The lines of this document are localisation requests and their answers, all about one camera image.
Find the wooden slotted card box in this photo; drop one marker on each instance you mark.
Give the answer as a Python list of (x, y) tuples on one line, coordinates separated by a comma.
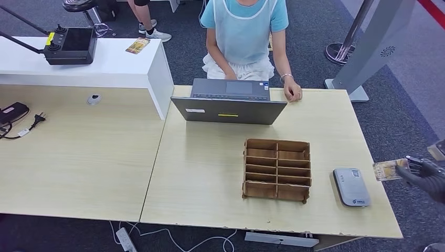
[(265, 189)]

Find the black thin rod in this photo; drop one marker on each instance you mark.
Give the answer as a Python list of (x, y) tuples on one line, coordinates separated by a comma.
[(21, 43), (24, 20)]

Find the seated person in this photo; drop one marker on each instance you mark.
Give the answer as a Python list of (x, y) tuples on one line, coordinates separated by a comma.
[(243, 34)]

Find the white power strip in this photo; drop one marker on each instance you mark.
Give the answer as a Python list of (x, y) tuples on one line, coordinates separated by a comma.
[(125, 240)]

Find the chrome stanchion post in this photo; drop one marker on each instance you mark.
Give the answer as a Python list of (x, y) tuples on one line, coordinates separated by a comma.
[(339, 52)]

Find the black power plug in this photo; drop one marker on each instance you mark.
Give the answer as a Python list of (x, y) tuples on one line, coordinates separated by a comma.
[(38, 120)]

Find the tan ID card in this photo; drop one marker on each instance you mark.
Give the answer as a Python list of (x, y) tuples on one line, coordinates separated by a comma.
[(386, 170)]

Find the person's left forearm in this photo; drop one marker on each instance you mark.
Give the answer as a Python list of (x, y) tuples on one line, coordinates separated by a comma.
[(281, 59)]

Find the standing person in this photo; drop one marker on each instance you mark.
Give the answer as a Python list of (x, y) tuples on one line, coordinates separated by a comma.
[(143, 15)]

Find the person's right forearm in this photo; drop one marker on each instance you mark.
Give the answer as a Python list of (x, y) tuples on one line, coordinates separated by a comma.
[(217, 55)]

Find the white under-desk bracket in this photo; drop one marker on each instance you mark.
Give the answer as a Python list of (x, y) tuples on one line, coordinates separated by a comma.
[(278, 239)]

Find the black bag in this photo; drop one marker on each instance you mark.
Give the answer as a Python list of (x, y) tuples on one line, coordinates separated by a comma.
[(105, 8)]

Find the black round stool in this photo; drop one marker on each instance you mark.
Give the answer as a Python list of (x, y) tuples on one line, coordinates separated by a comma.
[(77, 4)]

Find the person's right hand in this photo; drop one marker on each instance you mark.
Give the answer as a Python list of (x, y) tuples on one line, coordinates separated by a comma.
[(229, 74)]

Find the patterned tan card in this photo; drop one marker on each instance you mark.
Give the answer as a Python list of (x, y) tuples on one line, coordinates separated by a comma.
[(137, 46)]

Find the red barrier belt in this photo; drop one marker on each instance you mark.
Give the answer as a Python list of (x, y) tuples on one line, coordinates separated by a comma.
[(434, 11)]

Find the person's left hand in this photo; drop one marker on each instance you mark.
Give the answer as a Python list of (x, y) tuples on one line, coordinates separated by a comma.
[(292, 91)]

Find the black joystick controller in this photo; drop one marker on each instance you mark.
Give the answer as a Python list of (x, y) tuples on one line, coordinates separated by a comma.
[(70, 47)]

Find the black power adapter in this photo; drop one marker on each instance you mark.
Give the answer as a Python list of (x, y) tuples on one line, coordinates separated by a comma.
[(13, 112)]

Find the white raised counter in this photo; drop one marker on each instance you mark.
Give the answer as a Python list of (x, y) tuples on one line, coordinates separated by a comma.
[(111, 66)]

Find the grey laptop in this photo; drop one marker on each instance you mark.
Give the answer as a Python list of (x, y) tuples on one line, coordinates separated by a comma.
[(229, 111)]

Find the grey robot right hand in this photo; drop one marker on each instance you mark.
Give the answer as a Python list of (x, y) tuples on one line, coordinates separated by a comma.
[(427, 177)]

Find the grey card reader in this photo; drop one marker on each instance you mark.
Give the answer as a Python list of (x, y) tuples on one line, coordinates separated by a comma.
[(351, 188)]

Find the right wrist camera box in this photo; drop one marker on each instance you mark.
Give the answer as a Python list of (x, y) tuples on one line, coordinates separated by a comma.
[(438, 150)]

